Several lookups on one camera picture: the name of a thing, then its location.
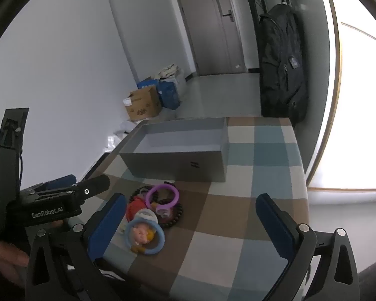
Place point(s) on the brown cardboard box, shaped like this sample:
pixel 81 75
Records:
pixel 144 105

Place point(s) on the person's left hand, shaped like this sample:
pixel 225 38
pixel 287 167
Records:
pixel 9 254

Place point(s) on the person's dark clothing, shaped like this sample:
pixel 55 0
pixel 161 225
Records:
pixel 374 283

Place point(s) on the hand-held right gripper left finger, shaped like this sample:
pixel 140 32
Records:
pixel 108 222

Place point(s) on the white plastic bags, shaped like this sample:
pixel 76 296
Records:
pixel 125 127

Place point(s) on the black backpack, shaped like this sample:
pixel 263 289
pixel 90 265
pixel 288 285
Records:
pixel 279 62

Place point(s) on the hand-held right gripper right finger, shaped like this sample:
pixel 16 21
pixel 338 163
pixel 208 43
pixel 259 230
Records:
pixel 274 225

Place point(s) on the white tote bag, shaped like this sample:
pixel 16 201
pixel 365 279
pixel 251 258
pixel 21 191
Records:
pixel 169 70

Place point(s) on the grey door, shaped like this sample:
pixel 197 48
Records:
pixel 210 31

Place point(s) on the gold framed arched panel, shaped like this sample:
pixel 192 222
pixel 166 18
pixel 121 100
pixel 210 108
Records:
pixel 357 100

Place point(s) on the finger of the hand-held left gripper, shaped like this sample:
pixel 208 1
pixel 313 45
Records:
pixel 61 182
pixel 95 186

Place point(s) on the person's left forearm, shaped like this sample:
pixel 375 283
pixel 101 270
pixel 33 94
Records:
pixel 3 283

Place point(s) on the grey cardboard box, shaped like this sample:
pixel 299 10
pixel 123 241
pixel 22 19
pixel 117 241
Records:
pixel 175 166

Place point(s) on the red white charm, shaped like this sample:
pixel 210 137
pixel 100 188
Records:
pixel 134 208

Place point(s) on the checked tablecloth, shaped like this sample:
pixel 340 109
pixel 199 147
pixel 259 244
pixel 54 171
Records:
pixel 238 225

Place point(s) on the blue cardboard box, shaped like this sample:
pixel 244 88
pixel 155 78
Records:
pixel 169 95

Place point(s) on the blue shopping bag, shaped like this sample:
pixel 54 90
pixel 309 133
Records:
pixel 147 83

